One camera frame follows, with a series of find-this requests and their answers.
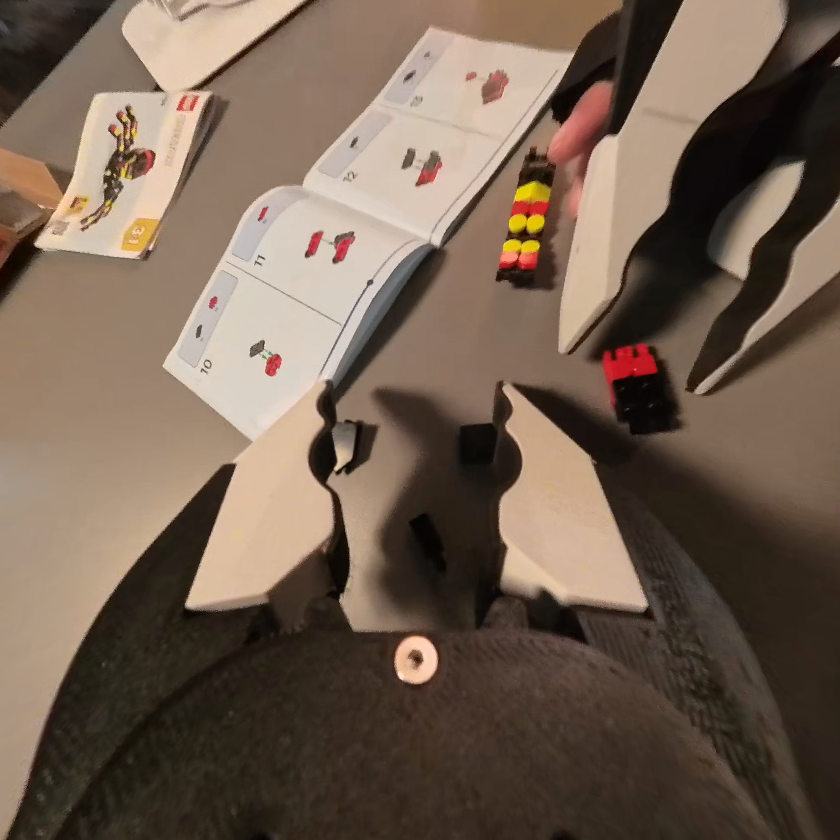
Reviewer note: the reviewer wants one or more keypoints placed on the black wedge lego piece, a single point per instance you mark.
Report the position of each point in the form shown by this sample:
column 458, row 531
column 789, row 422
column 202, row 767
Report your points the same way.
column 345, row 446

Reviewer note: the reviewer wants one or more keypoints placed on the closed instruction booklet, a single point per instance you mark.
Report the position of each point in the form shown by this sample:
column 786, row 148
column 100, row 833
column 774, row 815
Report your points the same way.
column 116, row 177

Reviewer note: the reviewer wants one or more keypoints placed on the small black lego brick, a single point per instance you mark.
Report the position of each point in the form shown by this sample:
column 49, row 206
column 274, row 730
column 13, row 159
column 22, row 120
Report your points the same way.
column 477, row 444

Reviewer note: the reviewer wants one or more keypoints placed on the small red black lego block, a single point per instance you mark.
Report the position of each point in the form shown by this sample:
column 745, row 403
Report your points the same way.
column 639, row 388

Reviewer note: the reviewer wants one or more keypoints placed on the long black yellow red lego strip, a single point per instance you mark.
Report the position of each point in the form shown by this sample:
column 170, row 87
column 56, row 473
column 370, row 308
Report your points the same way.
column 525, row 224

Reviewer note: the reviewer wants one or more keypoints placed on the open instruction booklet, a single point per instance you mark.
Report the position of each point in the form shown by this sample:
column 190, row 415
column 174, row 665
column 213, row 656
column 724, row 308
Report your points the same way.
column 367, row 196

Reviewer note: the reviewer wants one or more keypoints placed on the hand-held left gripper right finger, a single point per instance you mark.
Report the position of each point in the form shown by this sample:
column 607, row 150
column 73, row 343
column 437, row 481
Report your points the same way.
column 564, row 525

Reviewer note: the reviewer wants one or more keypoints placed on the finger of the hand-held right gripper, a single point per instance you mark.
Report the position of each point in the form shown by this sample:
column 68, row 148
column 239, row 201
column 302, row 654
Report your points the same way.
column 797, row 274
column 643, row 165

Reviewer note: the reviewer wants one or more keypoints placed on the cardboard lego box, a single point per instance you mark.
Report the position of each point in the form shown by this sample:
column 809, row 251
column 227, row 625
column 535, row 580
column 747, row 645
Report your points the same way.
column 25, row 183

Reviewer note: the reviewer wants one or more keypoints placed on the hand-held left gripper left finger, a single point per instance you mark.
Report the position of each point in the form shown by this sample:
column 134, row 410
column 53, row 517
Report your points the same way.
column 268, row 525

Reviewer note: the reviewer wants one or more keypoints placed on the small black lego piece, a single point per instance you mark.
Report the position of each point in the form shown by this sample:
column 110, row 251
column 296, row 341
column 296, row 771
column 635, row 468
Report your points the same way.
column 427, row 542

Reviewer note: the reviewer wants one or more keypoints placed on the person's right hand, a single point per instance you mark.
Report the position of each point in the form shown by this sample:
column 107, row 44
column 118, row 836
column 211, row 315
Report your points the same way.
column 581, row 133

